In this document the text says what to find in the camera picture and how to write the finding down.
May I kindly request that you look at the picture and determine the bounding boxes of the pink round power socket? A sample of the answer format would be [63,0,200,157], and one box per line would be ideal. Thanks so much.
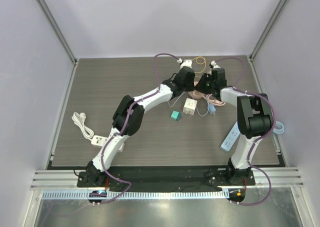
[188,90,205,100]

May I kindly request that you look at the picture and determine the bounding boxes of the white cube socket adapter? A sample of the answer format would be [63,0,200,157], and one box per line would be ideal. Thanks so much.
[182,98,198,115]

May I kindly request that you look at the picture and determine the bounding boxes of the yellow charging cable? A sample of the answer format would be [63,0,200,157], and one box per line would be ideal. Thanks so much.
[192,56,208,80]

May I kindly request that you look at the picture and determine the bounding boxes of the blue USB charger plug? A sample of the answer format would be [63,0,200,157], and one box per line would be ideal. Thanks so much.
[207,103,216,116]

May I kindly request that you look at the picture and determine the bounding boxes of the light blue charging cable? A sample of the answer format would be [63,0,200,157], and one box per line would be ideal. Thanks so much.
[166,94,213,117]

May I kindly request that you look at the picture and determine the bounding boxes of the teal plug adapter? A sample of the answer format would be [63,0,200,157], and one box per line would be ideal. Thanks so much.
[170,110,181,121]

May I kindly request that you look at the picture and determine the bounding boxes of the light blue power strip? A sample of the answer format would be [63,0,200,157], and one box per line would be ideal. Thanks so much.
[220,124,240,152]

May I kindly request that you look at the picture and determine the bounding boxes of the white USB power strip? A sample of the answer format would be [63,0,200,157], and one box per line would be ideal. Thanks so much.
[90,135,125,152]

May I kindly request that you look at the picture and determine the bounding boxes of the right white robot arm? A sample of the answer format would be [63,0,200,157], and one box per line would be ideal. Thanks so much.
[195,68,275,185]

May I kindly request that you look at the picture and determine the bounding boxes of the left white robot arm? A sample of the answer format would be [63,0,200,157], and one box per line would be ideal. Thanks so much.
[85,66,195,187]

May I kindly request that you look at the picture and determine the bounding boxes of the pink coiled cord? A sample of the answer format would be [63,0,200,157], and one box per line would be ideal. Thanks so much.
[204,93,227,107]

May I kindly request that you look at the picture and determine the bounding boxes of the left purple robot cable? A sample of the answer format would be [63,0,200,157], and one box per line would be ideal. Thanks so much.
[99,53,182,204]

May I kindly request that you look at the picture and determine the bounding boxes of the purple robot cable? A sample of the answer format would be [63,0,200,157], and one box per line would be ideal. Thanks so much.
[214,56,276,207]
[99,53,182,204]

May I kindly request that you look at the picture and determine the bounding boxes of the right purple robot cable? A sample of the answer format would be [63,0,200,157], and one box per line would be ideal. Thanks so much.
[214,56,276,207]

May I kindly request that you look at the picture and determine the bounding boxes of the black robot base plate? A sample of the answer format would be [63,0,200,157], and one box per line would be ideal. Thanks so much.
[77,165,256,193]

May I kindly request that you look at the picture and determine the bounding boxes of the white slotted cable duct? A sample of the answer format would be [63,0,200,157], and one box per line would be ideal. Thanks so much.
[42,189,229,201]

